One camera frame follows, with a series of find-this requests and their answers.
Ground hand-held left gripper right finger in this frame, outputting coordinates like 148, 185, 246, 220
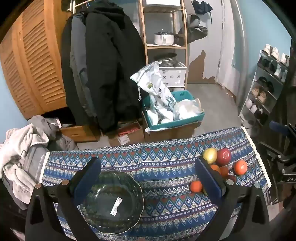
195, 158, 270, 241

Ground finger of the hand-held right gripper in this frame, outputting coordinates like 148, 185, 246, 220
269, 120, 296, 137
261, 142, 289, 163

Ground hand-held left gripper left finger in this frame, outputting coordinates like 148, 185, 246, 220
25, 157, 102, 241

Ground medium orange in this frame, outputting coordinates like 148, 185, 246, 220
190, 181, 203, 193

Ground large yellow apple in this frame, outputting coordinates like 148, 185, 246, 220
203, 148, 218, 164

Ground large red apple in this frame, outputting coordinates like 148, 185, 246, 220
216, 148, 232, 166

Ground green glass bowl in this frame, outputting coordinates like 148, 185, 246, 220
77, 169, 145, 234

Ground large orange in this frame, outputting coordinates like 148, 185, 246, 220
233, 160, 248, 176

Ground wooden drawer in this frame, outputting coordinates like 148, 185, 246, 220
60, 125, 100, 142

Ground blue patterned tablecloth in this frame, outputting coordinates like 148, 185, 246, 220
39, 126, 272, 241

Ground grey printed garment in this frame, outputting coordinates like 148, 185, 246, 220
21, 146, 50, 186

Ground small cardboard box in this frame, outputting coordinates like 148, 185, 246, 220
109, 120, 145, 147

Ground large cardboard box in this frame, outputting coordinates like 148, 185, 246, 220
143, 113, 201, 142

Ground grey shoe rack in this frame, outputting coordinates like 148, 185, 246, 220
238, 50, 290, 126

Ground teal box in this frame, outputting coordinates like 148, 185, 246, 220
142, 90, 205, 131

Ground grey crumpled clothes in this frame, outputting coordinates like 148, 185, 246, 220
28, 115, 79, 151

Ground clear plastic bag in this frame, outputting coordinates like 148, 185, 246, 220
172, 98, 203, 121

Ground group of shoes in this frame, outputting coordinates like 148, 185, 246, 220
245, 44, 290, 123

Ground pile of clothes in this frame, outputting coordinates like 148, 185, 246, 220
0, 124, 50, 204

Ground white door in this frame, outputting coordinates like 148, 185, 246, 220
218, 0, 245, 109

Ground white plastic basket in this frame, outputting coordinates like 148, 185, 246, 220
158, 61, 188, 88

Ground black coat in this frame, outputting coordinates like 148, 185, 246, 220
61, 5, 148, 134

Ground white printed bag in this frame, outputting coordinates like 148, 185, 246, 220
130, 61, 177, 124

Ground grey jacket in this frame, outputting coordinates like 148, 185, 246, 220
69, 14, 93, 116

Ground metal pot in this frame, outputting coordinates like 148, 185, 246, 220
154, 53, 178, 67

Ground dark cap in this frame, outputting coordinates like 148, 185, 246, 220
183, 25, 208, 44

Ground wooden louvered wardrobe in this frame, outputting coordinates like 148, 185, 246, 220
0, 0, 74, 120

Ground grey cap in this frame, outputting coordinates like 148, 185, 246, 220
188, 14, 201, 27

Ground dark hanging cloth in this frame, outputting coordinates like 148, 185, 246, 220
192, 0, 213, 14

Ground white cooking pot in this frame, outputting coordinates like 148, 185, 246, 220
154, 30, 178, 46

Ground wooden shelf rack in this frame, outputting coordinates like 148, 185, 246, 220
139, 0, 189, 90

